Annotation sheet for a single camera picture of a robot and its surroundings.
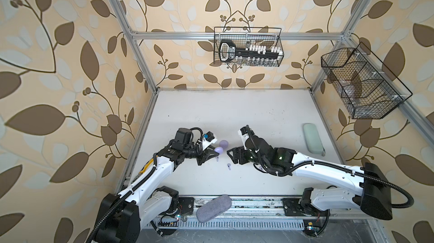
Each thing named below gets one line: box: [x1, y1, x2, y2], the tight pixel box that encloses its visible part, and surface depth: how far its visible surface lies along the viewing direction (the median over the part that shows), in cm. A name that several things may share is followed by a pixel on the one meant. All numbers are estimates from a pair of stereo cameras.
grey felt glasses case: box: [196, 194, 233, 224], surface depth 72 cm
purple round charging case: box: [214, 139, 229, 155], surface depth 79 cm
